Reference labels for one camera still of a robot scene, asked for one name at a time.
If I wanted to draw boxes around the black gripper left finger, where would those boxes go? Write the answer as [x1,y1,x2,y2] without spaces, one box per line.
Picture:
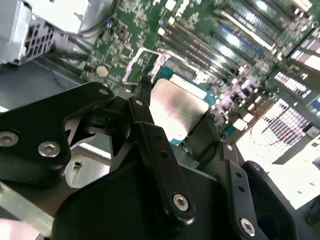
[0,74,197,225]

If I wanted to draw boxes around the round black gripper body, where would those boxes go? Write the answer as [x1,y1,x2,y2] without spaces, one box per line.
[51,156,241,240]

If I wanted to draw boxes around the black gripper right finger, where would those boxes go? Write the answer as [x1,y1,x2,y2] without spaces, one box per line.
[187,111,303,240]

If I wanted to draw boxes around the silver CPU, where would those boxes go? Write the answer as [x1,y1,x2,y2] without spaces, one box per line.
[147,73,211,147]

